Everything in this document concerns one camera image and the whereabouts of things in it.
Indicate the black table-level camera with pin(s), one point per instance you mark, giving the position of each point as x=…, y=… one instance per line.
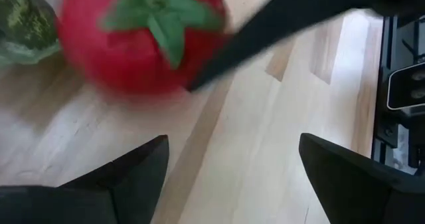
x=408, y=87

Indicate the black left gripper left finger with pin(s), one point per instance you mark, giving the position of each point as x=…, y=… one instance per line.
x=133, y=184

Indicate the black metal table frame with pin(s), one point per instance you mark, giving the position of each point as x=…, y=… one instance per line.
x=388, y=44

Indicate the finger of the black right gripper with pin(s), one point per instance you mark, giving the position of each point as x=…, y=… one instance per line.
x=265, y=31

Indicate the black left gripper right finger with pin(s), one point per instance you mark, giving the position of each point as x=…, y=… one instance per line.
x=348, y=190

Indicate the red fruit with green leaves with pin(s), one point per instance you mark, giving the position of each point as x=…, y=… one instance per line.
x=126, y=61

